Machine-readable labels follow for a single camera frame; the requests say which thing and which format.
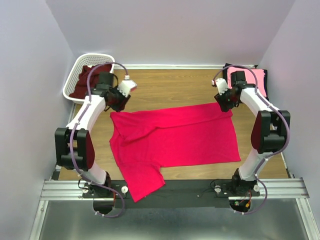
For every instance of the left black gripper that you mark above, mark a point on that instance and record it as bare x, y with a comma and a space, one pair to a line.
124, 100

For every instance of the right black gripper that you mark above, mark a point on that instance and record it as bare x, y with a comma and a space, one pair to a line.
224, 107

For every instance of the crimson red t shirt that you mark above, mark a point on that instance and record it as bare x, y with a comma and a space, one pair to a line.
143, 142

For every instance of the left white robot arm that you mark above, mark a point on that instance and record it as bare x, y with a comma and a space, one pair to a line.
73, 143

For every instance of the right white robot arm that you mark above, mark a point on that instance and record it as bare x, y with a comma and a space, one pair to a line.
270, 133

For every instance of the folded pink t shirt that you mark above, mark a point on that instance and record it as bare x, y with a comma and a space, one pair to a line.
257, 80

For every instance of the folded black t shirt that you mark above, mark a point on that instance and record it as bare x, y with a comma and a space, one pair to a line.
267, 80

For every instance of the dark maroon t shirt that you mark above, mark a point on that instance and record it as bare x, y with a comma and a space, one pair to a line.
80, 88

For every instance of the white plastic laundry basket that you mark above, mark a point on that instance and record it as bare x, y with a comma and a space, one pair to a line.
87, 59

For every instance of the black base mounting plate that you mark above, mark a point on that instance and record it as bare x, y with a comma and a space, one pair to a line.
219, 193

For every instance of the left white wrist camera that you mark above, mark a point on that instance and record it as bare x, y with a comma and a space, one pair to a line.
126, 86

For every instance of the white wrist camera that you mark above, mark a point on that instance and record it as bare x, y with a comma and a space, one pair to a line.
221, 85
126, 86

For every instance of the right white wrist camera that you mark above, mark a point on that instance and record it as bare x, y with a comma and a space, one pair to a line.
221, 85

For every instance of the aluminium frame rail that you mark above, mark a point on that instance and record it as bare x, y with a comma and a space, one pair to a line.
71, 190

